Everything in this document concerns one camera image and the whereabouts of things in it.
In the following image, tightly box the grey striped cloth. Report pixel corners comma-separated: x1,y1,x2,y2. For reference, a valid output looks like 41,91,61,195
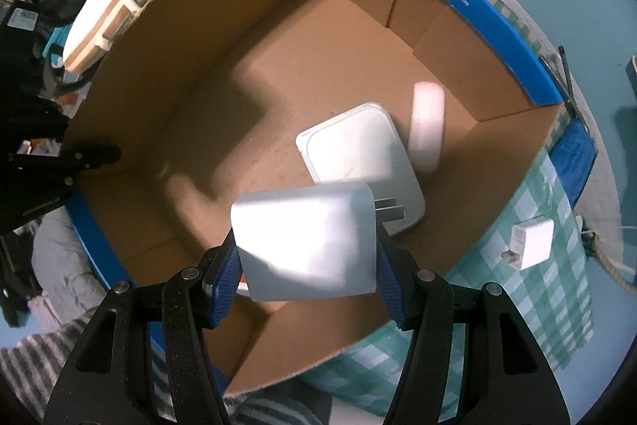
0,306,329,425

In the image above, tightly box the square white device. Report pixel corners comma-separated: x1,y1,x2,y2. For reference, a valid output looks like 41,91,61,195
296,102,427,237

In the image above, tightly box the beige rope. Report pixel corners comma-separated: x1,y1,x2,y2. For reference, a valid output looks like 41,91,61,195
577,216,637,294

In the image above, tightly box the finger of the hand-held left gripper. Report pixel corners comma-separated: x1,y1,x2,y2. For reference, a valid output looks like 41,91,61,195
10,145,121,223

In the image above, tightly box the rounded white block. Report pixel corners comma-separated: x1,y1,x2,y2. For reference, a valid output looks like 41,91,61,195
408,81,445,172

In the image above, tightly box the white and tan seat cushion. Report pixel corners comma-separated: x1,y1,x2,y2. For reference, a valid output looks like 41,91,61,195
64,0,165,73

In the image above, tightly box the thin black rod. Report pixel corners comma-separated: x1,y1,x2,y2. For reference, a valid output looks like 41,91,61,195
557,47,578,117

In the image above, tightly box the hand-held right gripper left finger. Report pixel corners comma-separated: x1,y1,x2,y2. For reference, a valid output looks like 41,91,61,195
44,231,244,425

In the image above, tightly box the large white power adapter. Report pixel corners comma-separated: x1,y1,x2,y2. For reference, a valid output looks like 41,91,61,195
230,182,406,302

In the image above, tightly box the cardboard box with blue outside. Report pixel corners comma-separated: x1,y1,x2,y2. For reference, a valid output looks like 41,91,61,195
62,0,565,398

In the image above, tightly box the small white charger cube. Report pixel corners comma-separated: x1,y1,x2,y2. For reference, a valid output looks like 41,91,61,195
502,217,555,270

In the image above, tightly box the green checked tablecloth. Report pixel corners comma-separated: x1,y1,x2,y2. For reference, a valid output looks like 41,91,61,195
299,0,595,421

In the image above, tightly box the person's grey trouser leg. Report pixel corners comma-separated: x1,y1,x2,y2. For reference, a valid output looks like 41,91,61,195
31,206,120,333

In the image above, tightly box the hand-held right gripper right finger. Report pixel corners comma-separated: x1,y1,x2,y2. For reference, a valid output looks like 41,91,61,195
375,221,571,425

